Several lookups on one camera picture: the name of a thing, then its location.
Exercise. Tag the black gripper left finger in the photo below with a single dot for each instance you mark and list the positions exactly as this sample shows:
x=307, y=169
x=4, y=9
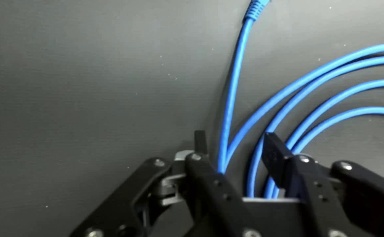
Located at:
x=216, y=206

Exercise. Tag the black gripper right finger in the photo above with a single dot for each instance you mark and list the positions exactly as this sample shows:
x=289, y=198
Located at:
x=304, y=179

